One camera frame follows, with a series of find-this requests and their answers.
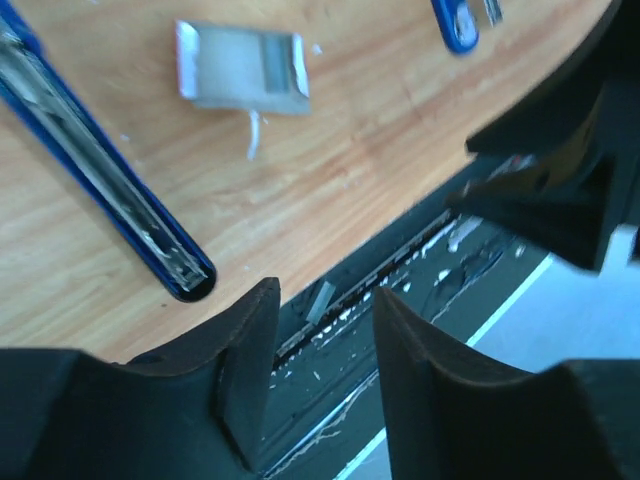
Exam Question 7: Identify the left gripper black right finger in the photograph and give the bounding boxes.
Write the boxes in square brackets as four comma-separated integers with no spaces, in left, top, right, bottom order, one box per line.
[373,288,639,479]

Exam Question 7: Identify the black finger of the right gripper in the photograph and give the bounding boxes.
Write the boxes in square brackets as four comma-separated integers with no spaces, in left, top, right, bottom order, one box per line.
[446,82,639,272]

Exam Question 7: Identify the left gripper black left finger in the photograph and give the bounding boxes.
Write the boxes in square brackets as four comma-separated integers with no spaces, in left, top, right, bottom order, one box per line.
[1,278,280,479]

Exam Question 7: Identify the silver staple strip piece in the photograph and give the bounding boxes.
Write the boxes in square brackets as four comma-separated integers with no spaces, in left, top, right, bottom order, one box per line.
[305,280,336,325]

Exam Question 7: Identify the silver staple strips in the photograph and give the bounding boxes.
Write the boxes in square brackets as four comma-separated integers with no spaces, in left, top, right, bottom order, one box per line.
[175,20,311,115]

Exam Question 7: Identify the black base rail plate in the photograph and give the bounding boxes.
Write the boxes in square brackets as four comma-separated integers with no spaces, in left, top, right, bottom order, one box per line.
[258,194,549,479]

